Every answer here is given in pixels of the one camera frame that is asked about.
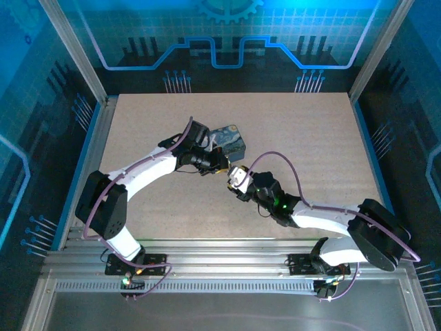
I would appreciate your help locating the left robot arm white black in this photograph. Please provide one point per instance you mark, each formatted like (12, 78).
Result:
(138, 172)

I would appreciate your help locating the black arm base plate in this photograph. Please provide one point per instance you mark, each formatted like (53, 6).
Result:
(299, 265)
(155, 265)

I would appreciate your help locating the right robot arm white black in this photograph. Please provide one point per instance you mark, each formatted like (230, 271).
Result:
(330, 220)

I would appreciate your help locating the aluminium corner post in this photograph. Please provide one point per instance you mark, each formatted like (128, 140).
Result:
(74, 51)
(379, 51)

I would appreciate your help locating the starry night print lock box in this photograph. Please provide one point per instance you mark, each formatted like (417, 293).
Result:
(231, 141)

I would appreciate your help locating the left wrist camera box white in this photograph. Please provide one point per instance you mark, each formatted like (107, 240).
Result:
(213, 143)

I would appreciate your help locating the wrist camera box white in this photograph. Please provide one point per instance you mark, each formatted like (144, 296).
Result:
(213, 143)
(239, 179)

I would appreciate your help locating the aluminium frame rail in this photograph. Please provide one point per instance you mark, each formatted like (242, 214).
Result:
(224, 253)

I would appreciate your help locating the grey metal panel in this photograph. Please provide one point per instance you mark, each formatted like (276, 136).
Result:
(224, 310)

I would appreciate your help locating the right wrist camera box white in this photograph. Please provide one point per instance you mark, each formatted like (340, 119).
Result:
(239, 179)

